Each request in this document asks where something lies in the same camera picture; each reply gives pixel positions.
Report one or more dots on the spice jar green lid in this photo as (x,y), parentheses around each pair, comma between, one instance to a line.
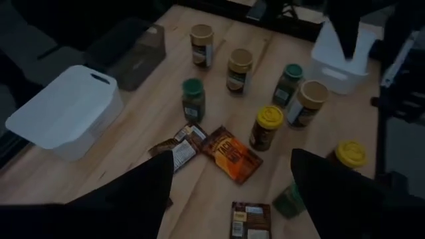
(193,99)
(288,84)
(288,203)

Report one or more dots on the grey translucent plastic bin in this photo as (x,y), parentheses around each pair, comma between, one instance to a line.
(139,63)

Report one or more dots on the white plastic bin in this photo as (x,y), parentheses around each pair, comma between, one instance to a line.
(332,76)
(66,106)

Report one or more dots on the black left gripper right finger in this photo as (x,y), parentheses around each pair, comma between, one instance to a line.
(348,209)

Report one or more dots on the brown seasoning packet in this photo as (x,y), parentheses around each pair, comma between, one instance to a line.
(192,132)
(250,220)
(184,154)

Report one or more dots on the orange taco seasoning packet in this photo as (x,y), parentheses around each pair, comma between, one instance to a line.
(232,154)

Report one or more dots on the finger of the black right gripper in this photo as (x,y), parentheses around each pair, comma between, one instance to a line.
(345,26)

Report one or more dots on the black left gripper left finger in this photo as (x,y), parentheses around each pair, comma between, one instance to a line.
(133,206)

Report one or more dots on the spice jar yellow lid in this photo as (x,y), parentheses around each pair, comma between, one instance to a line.
(267,127)
(350,154)

